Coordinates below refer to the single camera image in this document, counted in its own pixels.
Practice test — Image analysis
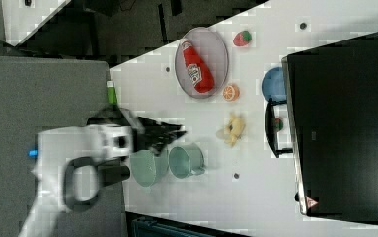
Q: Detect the toy orange half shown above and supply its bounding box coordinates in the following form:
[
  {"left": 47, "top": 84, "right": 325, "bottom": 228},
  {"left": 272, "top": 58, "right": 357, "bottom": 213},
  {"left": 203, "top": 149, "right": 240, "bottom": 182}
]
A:
[{"left": 222, "top": 84, "right": 240, "bottom": 102}]

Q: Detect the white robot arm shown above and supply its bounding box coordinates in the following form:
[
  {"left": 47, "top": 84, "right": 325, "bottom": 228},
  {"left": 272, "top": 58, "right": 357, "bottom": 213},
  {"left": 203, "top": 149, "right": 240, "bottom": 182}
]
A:
[{"left": 18, "top": 105, "right": 186, "bottom": 237}]

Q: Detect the green mug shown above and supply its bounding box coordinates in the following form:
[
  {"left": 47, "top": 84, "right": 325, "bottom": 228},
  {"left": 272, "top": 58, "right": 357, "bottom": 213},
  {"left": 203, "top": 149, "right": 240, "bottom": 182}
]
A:
[{"left": 168, "top": 143, "right": 205, "bottom": 179}]

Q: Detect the peeled toy banana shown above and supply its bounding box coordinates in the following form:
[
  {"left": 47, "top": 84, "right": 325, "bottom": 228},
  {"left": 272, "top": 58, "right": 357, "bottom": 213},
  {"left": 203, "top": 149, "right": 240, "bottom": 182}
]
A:
[{"left": 216, "top": 113, "right": 246, "bottom": 147}]

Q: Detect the black cylindrical cup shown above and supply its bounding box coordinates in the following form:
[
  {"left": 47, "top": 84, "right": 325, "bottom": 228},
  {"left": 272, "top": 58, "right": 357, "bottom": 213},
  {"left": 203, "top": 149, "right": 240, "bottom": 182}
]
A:
[{"left": 97, "top": 166, "right": 130, "bottom": 187}]

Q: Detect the red ketchup bottle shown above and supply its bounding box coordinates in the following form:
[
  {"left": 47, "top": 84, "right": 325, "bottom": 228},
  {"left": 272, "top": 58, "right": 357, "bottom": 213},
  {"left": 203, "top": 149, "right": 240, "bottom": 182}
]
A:
[{"left": 180, "top": 39, "right": 215, "bottom": 94}]

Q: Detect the green colander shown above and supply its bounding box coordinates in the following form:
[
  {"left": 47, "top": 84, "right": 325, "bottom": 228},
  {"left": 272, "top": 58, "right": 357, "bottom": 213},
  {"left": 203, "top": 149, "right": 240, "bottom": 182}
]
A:
[{"left": 130, "top": 149, "right": 169, "bottom": 188}]

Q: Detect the blue cup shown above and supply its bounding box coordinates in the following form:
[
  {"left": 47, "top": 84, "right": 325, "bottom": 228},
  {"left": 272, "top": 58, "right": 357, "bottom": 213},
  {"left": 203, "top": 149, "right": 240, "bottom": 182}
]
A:
[{"left": 262, "top": 67, "right": 286, "bottom": 102}]

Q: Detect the grey oval plate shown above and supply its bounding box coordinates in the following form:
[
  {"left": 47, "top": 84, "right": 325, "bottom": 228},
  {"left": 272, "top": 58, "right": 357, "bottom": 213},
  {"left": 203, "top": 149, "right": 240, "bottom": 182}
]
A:
[{"left": 175, "top": 27, "right": 229, "bottom": 99}]

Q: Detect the green cloth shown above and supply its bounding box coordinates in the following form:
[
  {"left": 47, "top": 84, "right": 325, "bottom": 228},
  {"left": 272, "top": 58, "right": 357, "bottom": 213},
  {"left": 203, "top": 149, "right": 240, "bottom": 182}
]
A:
[{"left": 107, "top": 81, "right": 117, "bottom": 105}]

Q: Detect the blue metal frame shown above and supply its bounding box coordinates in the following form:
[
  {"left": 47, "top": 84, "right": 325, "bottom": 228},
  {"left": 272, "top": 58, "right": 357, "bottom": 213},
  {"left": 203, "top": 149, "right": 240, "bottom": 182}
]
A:
[{"left": 131, "top": 217, "right": 216, "bottom": 237}]

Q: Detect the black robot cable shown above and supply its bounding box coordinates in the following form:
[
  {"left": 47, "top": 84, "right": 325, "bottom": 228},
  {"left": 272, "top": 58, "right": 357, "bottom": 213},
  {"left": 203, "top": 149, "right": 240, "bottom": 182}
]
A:
[{"left": 61, "top": 156, "right": 103, "bottom": 212}]

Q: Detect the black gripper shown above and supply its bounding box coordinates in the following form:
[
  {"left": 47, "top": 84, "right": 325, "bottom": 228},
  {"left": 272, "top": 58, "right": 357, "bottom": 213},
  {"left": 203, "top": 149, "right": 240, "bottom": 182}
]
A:
[{"left": 87, "top": 106, "right": 186, "bottom": 155}]

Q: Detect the toy strawberry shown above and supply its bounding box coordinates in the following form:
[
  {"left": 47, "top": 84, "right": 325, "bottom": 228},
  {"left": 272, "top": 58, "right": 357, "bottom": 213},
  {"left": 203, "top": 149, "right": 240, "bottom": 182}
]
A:
[{"left": 233, "top": 31, "right": 252, "bottom": 46}]

